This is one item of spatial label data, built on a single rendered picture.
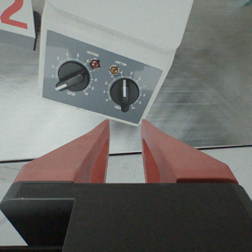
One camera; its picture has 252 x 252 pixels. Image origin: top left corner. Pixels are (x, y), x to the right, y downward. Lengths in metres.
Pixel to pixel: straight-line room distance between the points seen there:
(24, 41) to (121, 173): 0.21
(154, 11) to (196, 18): 0.13
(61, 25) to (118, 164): 0.18
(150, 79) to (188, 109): 0.10
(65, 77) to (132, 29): 0.08
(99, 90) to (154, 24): 0.08
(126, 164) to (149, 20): 0.18
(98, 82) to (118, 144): 0.10
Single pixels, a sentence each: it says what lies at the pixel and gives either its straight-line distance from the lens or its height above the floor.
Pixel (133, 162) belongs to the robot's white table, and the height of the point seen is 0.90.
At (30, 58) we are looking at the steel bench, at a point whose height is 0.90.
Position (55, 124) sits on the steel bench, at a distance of 0.25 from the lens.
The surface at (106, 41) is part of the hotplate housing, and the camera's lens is 0.19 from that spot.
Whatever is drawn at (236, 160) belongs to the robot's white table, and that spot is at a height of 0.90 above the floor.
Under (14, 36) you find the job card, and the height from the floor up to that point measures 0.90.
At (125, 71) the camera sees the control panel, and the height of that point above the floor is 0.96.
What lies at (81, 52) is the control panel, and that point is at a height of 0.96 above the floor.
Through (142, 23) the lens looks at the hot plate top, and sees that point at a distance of 0.18.
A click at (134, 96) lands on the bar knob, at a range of 0.20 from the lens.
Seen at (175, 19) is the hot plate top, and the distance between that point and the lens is 0.19.
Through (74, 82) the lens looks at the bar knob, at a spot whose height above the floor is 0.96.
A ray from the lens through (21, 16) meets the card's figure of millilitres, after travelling 0.26.
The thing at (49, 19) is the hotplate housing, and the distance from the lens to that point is 0.20.
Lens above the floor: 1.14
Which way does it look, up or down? 78 degrees down
